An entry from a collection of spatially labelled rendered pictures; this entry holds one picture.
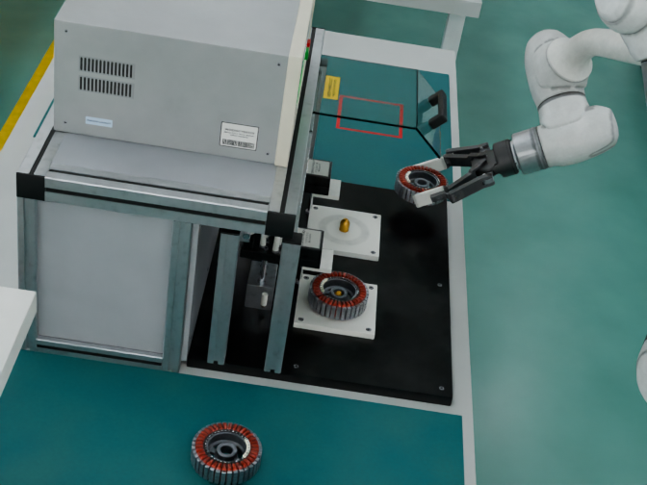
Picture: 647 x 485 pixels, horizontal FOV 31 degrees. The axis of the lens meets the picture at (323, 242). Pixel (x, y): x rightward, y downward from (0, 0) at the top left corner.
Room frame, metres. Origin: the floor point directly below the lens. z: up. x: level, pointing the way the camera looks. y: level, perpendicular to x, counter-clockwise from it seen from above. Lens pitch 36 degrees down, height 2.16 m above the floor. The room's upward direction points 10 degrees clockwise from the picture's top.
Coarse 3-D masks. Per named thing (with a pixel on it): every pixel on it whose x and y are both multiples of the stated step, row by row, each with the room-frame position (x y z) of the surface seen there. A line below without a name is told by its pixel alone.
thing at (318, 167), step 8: (312, 160) 2.00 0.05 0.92; (320, 160) 2.01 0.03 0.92; (312, 168) 1.97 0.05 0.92; (320, 168) 1.97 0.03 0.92; (328, 168) 1.98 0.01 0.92; (312, 176) 1.95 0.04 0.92; (320, 176) 1.95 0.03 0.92; (328, 176) 1.95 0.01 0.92; (304, 184) 1.95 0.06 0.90; (312, 184) 1.95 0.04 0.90; (320, 184) 1.95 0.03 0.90; (328, 184) 1.95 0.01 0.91; (336, 184) 1.99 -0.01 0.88; (312, 192) 1.94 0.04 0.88; (320, 192) 1.94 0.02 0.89; (328, 192) 1.96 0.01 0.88; (336, 192) 1.96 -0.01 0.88
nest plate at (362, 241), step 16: (320, 208) 2.04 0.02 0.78; (336, 208) 2.05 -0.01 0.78; (320, 224) 1.98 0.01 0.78; (336, 224) 1.99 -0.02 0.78; (352, 224) 2.00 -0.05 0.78; (368, 224) 2.01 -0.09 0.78; (336, 240) 1.94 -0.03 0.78; (352, 240) 1.95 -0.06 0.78; (368, 240) 1.96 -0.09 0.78; (352, 256) 1.91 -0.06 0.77; (368, 256) 1.91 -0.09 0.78
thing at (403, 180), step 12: (408, 168) 2.15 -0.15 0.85; (420, 168) 2.16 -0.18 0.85; (432, 168) 2.18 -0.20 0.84; (396, 180) 2.11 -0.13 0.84; (408, 180) 2.11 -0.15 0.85; (420, 180) 2.13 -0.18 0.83; (432, 180) 2.14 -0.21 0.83; (444, 180) 2.13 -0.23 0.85; (408, 192) 2.07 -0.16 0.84; (432, 204) 2.08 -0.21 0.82
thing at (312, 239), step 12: (300, 228) 1.76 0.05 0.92; (312, 240) 1.73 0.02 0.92; (240, 252) 1.70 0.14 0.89; (252, 252) 1.70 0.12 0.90; (264, 252) 1.70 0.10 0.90; (300, 252) 1.70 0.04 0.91; (312, 252) 1.70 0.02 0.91; (324, 252) 1.76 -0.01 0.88; (264, 264) 1.71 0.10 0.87; (300, 264) 1.70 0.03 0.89; (312, 264) 1.70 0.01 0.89; (324, 264) 1.72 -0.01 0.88; (264, 276) 1.71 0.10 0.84
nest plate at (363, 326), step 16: (304, 288) 1.77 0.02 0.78; (368, 288) 1.80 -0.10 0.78; (304, 304) 1.72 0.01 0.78; (368, 304) 1.75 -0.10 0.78; (304, 320) 1.67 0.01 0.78; (320, 320) 1.68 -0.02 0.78; (336, 320) 1.69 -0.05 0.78; (352, 320) 1.69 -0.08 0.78; (368, 320) 1.70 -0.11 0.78; (368, 336) 1.67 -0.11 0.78
